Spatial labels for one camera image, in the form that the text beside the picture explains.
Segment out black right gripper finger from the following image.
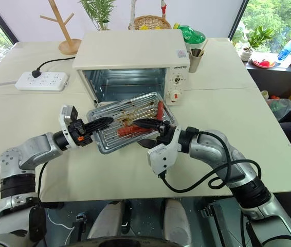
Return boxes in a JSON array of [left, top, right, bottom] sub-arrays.
[[134, 118, 163, 130], [138, 138, 161, 149]]

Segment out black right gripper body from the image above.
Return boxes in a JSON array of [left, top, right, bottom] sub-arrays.
[[155, 122, 178, 145]]

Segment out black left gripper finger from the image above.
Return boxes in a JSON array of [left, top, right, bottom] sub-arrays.
[[84, 117, 115, 131]]

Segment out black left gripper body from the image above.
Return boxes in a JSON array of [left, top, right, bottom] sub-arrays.
[[68, 119, 95, 147]]

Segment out silver ribbed baking tray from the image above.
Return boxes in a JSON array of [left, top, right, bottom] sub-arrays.
[[86, 92, 179, 155]]

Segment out red sausage on skewer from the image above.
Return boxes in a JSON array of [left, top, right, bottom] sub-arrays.
[[116, 123, 151, 137]]

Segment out cream toaster oven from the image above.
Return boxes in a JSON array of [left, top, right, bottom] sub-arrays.
[[72, 28, 191, 108]]

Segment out white power strip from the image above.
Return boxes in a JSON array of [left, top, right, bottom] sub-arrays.
[[14, 72, 70, 92]]

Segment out metal cup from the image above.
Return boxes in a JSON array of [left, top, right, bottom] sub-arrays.
[[188, 47, 206, 74]]

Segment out grey rounded robot leg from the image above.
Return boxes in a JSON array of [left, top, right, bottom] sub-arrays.
[[87, 199, 126, 240], [160, 199, 195, 245]]

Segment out wooden sticks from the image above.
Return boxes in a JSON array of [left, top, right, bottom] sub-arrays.
[[190, 39, 209, 57]]

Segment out wooden mug tree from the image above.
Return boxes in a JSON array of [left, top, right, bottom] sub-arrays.
[[40, 0, 83, 56]]

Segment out green plastic bag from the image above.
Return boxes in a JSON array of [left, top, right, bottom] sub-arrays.
[[180, 24, 207, 51]]

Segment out wicker basket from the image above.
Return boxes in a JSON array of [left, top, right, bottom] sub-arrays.
[[128, 0, 172, 31]]

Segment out green leafy plant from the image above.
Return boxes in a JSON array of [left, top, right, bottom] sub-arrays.
[[79, 0, 122, 31]]

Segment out red and white figurine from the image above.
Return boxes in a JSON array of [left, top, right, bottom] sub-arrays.
[[160, 0, 169, 17]]

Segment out clear bag of vegetables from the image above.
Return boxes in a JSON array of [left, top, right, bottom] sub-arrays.
[[265, 96, 291, 122]]

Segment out plate with red fruit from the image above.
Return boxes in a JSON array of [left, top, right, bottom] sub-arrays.
[[250, 57, 276, 69]]

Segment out small potted plant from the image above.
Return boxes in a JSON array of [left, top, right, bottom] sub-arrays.
[[240, 25, 274, 62]]

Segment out clear water bottle blue label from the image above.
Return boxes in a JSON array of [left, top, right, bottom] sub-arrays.
[[277, 36, 291, 62]]

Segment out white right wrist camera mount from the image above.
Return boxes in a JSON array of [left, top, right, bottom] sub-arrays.
[[147, 125, 183, 176]]

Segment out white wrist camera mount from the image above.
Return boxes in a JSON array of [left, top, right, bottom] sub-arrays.
[[58, 104, 80, 150], [147, 125, 183, 176]]

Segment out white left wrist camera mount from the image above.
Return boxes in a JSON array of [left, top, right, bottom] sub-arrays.
[[58, 104, 80, 150]]

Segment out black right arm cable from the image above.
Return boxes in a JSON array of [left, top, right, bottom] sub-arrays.
[[158, 130, 262, 193]]

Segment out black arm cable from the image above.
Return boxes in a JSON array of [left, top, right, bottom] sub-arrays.
[[158, 130, 262, 193], [37, 161, 49, 199]]

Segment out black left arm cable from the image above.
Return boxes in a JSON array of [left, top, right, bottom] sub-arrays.
[[37, 161, 49, 199]]

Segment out black plug with cable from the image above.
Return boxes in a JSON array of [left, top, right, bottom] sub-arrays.
[[31, 57, 76, 79]]

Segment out thin white floor cable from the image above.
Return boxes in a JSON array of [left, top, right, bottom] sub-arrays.
[[46, 205, 76, 232]]

